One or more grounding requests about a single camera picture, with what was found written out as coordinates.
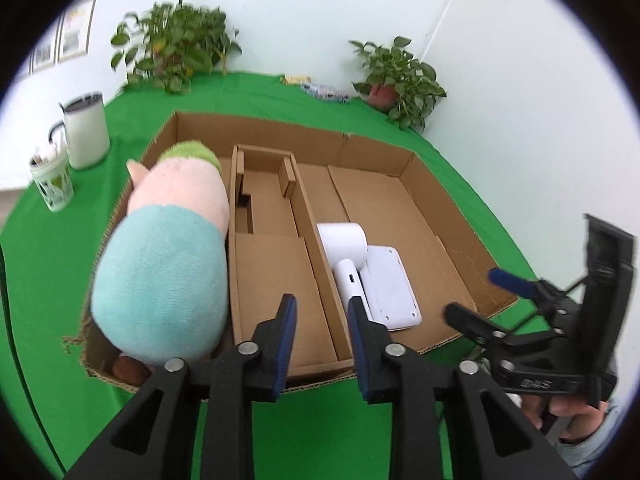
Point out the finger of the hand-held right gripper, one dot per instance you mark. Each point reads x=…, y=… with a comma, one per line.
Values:
x=510, y=282
x=470, y=320

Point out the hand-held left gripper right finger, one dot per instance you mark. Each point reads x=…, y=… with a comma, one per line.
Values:
x=359, y=350

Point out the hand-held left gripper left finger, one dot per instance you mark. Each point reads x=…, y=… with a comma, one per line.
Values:
x=286, y=345

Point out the long brown cardboard box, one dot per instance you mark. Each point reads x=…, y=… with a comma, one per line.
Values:
x=270, y=280

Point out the white device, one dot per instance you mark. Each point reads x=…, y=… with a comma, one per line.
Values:
x=390, y=280

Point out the white hair dryer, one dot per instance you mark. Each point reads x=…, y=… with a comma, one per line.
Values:
x=342, y=240

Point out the large shallow cardboard box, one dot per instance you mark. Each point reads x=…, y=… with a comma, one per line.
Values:
x=375, y=200

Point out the person's right forearm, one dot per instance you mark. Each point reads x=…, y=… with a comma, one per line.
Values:
x=597, y=442

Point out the person's right hand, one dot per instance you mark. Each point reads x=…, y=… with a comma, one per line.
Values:
x=575, y=417

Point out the pink and teal plush toy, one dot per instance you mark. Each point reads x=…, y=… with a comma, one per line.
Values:
x=165, y=270

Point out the green tablecloth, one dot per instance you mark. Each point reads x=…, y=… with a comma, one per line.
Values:
x=75, y=310

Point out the potted plant in red pot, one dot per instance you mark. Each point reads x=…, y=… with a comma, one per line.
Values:
x=400, y=80

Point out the colourful packet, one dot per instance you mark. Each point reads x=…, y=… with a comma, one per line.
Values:
x=325, y=92

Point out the yellow packet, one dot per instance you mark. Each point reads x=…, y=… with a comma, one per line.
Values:
x=297, y=79

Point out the leaf patterned cup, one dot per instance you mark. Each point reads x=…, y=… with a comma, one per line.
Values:
x=52, y=180

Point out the white tumbler with lid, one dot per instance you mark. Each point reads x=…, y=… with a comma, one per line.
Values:
x=87, y=130

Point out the large leafy potted plant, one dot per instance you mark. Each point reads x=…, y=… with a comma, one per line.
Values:
x=175, y=45

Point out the white wall conduit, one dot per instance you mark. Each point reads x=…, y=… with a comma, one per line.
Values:
x=445, y=7

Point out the wall poster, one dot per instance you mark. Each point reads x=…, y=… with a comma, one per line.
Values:
x=42, y=52
x=77, y=25

